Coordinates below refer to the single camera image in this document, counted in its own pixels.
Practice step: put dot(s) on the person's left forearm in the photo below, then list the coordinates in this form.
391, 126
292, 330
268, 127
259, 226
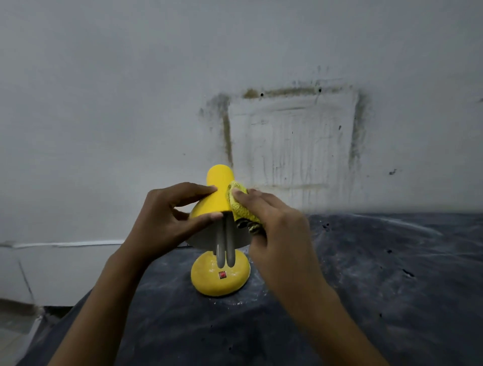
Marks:
98, 313

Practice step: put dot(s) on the yellow table lamp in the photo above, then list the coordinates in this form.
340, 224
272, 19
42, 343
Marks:
217, 279

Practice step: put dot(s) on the yellow and black cleaning cloth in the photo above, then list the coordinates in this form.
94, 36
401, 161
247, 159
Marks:
239, 209

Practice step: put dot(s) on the person's right hand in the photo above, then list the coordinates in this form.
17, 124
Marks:
283, 252

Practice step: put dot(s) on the person's left hand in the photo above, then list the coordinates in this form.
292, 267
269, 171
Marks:
162, 226

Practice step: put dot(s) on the black table cover sheet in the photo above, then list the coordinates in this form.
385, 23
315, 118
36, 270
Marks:
377, 301

